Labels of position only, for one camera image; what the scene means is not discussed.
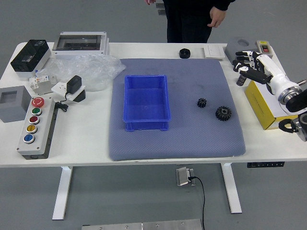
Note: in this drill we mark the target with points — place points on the black table control panel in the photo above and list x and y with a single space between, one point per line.
265 164

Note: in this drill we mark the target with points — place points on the person's right hand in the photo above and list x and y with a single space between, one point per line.
149 1

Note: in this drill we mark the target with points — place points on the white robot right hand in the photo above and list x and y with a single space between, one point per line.
278 77

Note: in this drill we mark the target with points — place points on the clear plastic bag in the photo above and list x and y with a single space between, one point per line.
93 69

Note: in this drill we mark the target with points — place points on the grey push button control box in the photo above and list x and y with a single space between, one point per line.
36 143

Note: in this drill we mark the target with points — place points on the person's left hand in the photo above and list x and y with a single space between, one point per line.
218 16

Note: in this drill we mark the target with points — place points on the black socket base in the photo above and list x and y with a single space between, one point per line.
81 97

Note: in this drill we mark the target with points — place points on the black cylindrical capacitor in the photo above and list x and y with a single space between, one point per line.
240 81

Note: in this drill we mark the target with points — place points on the black power adapter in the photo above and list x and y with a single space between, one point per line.
74 83

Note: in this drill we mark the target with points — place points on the beige switch box red button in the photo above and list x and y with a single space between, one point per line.
263 44

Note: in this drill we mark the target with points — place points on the black lidded enclosure box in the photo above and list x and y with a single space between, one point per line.
30 56

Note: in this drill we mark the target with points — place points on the grey floor plate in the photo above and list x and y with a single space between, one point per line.
161 12
160 5

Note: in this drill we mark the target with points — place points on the yellow white cardboard box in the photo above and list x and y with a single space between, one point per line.
257 100

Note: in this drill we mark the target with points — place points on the metal floor socket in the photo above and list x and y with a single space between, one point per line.
182 176

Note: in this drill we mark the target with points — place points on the grey distribution box clear lid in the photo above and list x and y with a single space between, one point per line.
80 51

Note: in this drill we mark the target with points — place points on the grey metal plate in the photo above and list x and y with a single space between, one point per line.
141 225

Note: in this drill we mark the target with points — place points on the white table leg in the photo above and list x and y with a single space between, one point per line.
231 191
62 191

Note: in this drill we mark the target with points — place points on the small black gear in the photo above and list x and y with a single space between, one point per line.
202 103

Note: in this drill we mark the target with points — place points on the white socket panel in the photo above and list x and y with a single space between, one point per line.
59 89

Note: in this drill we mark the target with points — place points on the blue-grey padded mat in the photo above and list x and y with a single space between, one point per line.
192 139

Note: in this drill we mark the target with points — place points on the black round nut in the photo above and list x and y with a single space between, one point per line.
185 53

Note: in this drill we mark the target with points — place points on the person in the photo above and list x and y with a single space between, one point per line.
187 21

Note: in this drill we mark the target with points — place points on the white circuit breaker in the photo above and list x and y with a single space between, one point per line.
39 82

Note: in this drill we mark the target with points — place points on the grey block with square hole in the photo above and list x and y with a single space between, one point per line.
14 110

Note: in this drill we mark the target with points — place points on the grey block with round hole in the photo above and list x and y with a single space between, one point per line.
233 45

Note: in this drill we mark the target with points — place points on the blue plastic box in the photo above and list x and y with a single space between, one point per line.
146 105

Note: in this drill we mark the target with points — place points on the white wall switch panel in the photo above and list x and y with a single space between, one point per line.
214 51

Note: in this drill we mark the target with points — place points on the big black gear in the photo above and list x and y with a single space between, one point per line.
223 114

